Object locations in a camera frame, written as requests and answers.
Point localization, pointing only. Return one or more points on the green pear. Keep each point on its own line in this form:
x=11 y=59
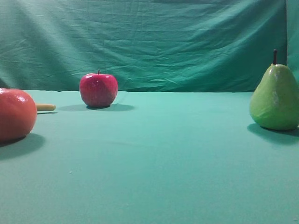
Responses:
x=275 y=102

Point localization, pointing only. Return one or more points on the green table cloth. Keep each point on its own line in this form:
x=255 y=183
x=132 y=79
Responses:
x=150 y=158

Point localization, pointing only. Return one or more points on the orange tangerine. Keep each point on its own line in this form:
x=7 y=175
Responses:
x=18 y=114

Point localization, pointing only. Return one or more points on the red apple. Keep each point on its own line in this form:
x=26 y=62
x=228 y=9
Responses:
x=98 y=90

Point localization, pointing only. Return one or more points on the green backdrop cloth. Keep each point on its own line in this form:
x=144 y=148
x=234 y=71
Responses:
x=148 y=45

